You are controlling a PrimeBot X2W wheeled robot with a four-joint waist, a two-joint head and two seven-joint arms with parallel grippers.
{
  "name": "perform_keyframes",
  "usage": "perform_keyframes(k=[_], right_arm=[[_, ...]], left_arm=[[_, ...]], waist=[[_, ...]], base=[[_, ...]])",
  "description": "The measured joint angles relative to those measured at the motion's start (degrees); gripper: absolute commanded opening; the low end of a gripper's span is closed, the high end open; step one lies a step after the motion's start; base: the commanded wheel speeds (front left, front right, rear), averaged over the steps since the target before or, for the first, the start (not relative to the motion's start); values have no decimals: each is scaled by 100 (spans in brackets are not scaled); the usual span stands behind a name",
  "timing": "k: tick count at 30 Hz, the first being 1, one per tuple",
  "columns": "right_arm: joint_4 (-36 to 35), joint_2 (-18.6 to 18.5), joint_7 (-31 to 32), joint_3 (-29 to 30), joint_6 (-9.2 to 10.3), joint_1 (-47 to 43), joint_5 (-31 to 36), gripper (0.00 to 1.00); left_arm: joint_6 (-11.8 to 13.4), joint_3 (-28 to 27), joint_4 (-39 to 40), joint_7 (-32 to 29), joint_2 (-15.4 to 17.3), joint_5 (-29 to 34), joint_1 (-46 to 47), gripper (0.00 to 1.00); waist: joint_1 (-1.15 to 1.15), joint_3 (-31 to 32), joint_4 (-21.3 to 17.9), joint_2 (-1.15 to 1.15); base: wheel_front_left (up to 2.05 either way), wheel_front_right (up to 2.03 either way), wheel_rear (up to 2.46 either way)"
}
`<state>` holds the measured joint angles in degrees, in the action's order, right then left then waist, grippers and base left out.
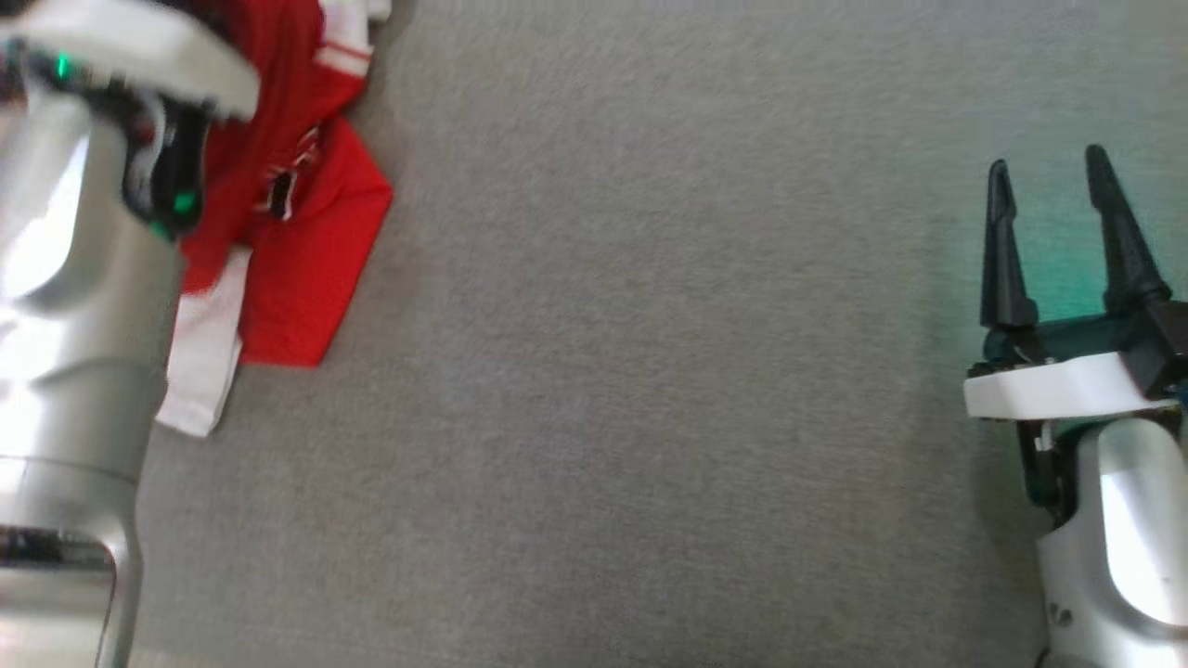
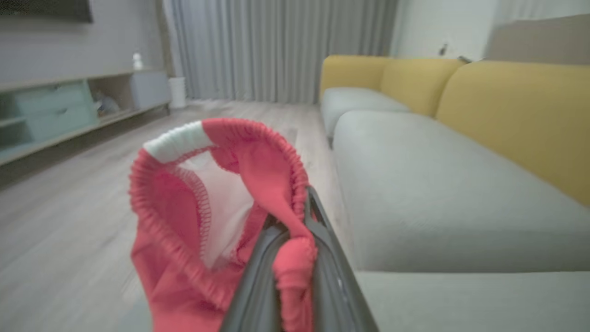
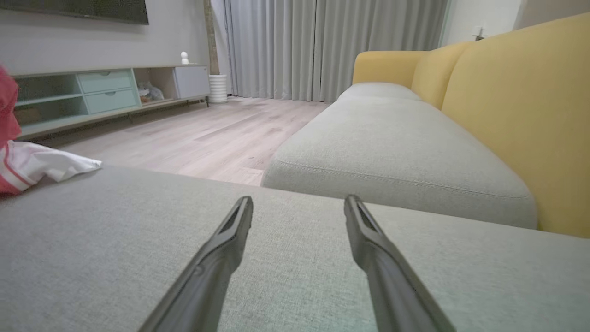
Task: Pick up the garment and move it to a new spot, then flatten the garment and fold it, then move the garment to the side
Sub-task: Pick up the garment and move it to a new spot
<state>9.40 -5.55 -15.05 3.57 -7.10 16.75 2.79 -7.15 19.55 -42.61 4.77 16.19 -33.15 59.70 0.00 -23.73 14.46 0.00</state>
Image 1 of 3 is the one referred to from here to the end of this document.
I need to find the red and white jersey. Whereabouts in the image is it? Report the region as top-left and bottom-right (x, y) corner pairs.
(153, 0), (395, 439)

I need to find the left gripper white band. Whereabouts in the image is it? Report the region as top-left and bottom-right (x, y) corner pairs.
(0, 0), (261, 242)

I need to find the grey sofa cushion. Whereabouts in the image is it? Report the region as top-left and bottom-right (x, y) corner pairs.
(0, 0), (1188, 668)

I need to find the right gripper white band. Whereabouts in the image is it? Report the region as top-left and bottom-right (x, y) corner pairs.
(963, 144), (1172, 420)

